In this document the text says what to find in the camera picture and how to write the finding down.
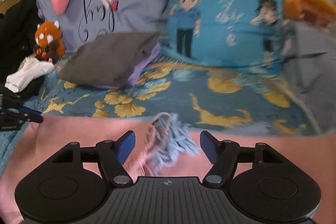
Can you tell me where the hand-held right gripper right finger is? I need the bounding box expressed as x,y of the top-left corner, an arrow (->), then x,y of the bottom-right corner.
200,131 -> 285,187

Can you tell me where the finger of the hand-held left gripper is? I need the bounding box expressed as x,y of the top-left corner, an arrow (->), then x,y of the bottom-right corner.
0,84 -> 25,108
0,108 -> 44,132

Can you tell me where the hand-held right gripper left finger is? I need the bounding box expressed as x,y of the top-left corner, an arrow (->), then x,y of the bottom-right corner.
51,130 -> 136,186

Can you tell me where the pink and blue fringed scarf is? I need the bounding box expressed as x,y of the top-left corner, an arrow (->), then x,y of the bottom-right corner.
0,112 -> 336,224

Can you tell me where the folded black cloth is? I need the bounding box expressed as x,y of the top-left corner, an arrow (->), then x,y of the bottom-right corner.
18,77 -> 46,101

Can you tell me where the white cloth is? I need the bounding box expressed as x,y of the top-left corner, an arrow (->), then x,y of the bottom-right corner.
5,57 -> 54,93

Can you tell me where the blue quilted deer bedspread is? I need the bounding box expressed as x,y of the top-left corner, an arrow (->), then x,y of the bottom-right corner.
0,55 -> 322,177

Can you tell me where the dark jacket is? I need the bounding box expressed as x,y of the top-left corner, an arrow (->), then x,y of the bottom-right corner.
0,0 -> 44,80

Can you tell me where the red panda plush toy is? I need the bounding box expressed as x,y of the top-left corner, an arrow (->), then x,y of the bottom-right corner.
33,21 -> 66,62

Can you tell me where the folded grey and purple cloth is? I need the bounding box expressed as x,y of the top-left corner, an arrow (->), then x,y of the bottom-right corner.
59,32 -> 161,89

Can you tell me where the grey-blue duvet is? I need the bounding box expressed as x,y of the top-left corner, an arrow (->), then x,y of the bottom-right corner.
282,21 -> 336,134

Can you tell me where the blue cartoon print cushion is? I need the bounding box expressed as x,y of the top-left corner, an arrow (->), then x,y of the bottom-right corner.
167,0 -> 285,75

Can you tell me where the orange bag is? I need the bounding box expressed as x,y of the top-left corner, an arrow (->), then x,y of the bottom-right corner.
283,0 -> 302,21

